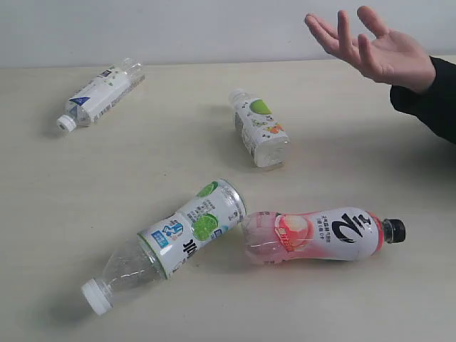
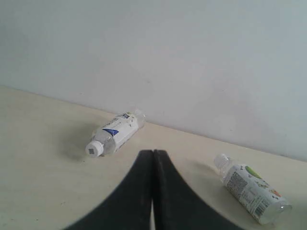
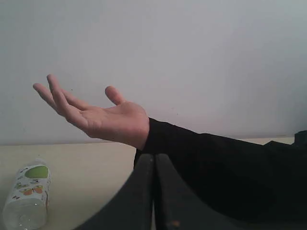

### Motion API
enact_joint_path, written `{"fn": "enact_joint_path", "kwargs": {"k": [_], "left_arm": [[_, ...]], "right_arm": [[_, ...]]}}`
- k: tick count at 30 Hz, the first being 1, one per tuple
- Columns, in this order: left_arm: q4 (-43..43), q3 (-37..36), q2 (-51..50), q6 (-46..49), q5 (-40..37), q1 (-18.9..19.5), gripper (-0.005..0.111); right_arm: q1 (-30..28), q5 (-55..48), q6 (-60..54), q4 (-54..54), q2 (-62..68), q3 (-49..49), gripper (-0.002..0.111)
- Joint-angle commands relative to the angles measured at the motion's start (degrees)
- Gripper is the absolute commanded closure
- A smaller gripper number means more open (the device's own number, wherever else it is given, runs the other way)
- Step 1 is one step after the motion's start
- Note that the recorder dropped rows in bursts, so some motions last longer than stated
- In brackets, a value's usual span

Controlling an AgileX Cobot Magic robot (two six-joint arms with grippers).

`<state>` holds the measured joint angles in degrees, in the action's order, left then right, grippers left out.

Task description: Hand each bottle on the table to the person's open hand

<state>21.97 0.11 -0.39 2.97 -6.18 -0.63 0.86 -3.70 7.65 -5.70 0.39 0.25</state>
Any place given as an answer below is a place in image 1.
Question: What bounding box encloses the black sleeved right forearm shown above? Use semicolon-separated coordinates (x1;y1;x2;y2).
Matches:
390;57;456;144

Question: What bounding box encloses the person's open right hand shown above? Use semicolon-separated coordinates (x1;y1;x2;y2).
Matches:
304;6;436;93

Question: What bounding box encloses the small green-apple label bottle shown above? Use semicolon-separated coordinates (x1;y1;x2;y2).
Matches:
229;89;290;168

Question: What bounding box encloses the lime label clear bottle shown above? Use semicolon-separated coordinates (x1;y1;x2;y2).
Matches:
81;179;247;315

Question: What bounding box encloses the blue-white label water bottle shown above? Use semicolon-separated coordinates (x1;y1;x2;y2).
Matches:
56;58;145;132

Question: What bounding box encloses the pink peach drink bottle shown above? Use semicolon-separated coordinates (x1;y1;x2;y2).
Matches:
241;207;406;264

